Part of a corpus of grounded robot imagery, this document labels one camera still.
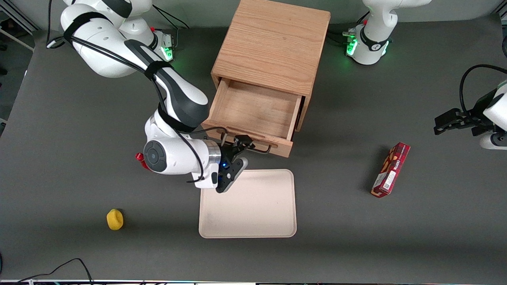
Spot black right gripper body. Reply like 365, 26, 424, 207
216, 147, 243, 193

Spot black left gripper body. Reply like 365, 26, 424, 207
456, 110, 496, 129

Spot black metal drawer handle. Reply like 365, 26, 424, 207
220, 133, 273, 155

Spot wooden drawer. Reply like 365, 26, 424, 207
201, 78, 306, 158

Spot wooden drawer cabinet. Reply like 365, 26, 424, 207
211, 0, 331, 132

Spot beige rectangular tray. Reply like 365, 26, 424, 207
198, 169, 297, 239

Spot red tartan shortbread box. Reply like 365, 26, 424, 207
371, 142, 411, 198

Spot yellow lemon toy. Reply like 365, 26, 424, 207
107, 209, 124, 231

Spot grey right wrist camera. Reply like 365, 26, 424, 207
233, 157, 249, 177

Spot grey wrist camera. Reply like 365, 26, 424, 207
480, 132, 507, 150
233, 157, 249, 177

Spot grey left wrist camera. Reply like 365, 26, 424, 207
480, 132, 507, 150

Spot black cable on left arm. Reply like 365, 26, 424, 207
459, 64, 507, 116

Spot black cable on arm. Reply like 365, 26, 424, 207
459, 64, 507, 116
47, 0, 230, 184

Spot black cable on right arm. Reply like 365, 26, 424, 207
47, 0, 230, 184

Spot black cables at left arm base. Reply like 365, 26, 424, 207
327, 11, 371, 45

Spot black cable at right arm base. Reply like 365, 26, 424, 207
152, 4, 190, 30

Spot black cable on table edge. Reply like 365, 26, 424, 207
16, 258, 95, 285

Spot aluminium frame profile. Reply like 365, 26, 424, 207
0, 8, 37, 53

